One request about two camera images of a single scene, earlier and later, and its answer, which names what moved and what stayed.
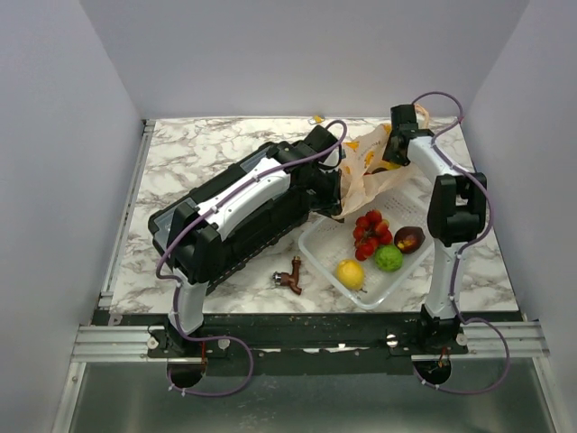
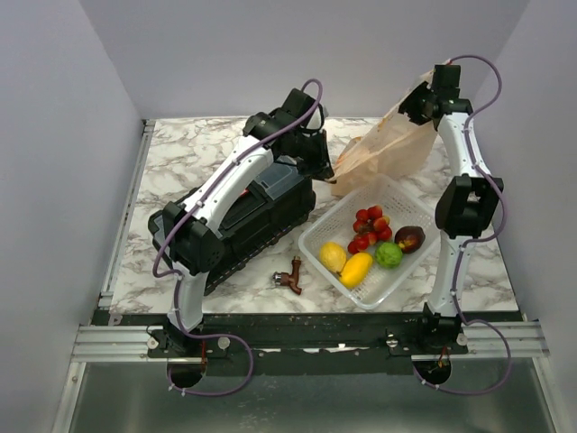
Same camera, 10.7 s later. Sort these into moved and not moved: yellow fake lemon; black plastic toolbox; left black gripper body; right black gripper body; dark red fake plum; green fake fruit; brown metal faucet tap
Moved: left black gripper body; right black gripper body; yellow fake lemon
Not moved: dark red fake plum; black plastic toolbox; brown metal faucet tap; green fake fruit
